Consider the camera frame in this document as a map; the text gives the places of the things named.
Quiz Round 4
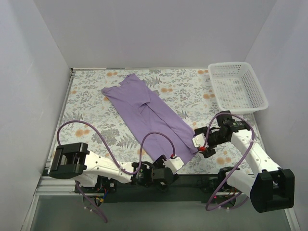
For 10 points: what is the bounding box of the purple t shirt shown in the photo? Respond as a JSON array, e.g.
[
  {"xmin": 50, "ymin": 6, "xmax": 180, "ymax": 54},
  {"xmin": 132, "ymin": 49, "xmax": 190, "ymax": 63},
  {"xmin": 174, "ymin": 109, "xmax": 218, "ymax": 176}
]
[{"xmin": 102, "ymin": 74, "xmax": 197, "ymax": 164}]

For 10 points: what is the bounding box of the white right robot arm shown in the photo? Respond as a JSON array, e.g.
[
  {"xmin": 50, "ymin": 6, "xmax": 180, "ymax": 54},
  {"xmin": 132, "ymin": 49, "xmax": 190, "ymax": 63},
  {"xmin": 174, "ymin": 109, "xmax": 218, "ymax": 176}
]
[{"xmin": 192, "ymin": 111, "xmax": 295, "ymax": 213}]

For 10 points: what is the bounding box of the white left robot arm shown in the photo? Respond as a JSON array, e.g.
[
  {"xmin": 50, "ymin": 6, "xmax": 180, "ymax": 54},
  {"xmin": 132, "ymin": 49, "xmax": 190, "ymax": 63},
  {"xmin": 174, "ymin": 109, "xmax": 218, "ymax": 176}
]
[{"xmin": 49, "ymin": 142, "xmax": 184, "ymax": 193}]

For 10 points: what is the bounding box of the floral table mat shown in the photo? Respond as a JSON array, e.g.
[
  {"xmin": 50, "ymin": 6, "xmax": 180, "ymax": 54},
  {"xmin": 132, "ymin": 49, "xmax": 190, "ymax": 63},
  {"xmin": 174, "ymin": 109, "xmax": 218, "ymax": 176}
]
[{"xmin": 47, "ymin": 69, "xmax": 270, "ymax": 175}]

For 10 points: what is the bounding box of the white plastic basket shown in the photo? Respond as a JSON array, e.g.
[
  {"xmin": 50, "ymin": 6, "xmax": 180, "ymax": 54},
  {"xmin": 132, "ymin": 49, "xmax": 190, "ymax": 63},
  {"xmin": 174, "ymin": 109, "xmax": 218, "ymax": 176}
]
[{"xmin": 208, "ymin": 62, "xmax": 269, "ymax": 115}]

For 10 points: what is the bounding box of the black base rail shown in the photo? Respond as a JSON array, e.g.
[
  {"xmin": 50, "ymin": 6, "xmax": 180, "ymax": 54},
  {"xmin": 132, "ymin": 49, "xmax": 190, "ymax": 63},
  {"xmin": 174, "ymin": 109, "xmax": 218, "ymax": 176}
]
[{"xmin": 74, "ymin": 174, "xmax": 241, "ymax": 204}]

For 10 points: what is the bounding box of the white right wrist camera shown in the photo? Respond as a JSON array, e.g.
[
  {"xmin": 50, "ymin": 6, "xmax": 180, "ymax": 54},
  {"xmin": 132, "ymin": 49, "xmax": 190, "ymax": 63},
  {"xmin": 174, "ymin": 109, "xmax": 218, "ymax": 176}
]
[{"xmin": 192, "ymin": 134, "xmax": 206, "ymax": 152}]

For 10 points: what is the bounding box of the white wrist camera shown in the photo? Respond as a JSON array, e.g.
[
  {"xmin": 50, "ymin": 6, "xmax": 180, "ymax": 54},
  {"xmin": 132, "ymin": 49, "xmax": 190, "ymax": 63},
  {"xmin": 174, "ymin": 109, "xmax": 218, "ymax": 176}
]
[
  {"xmin": 192, "ymin": 134, "xmax": 206, "ymax": 152},
  {"xmin": 163, "ymin": 155, "xmax": 184, "ymax": 174}
]

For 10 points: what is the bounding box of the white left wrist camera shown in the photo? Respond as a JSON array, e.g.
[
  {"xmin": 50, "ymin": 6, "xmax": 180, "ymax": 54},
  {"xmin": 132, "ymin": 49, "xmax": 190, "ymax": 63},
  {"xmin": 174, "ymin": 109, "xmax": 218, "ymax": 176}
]
[{"xmin": 163, "ymin": 155, "xmax": 184, "ymax": 174}]

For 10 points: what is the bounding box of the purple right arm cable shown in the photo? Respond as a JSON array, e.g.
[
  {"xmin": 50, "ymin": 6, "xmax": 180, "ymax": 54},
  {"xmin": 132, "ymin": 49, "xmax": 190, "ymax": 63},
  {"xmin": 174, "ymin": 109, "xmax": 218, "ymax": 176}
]
[{"xmin": 199, "ymin": 110, "xmax": 255, "ymax": 212}]

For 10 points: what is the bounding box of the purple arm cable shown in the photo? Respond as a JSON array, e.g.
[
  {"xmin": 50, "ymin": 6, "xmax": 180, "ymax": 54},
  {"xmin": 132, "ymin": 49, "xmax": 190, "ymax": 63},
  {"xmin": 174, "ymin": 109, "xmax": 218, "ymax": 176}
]
[
  {"xmin": 56, "ymin": 119, "xmax": 176, "ymax": 223},
  {"xmin": 199, "ymin": 110, "xmax": 255, "ymax": 212}
]

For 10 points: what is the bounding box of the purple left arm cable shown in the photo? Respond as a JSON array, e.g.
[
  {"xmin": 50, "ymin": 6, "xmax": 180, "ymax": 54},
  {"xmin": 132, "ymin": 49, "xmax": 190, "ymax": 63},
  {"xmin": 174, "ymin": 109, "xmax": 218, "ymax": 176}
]
[{"xmin": 56, "ymin": 119, "xmax": 176, "ymax": 223}]

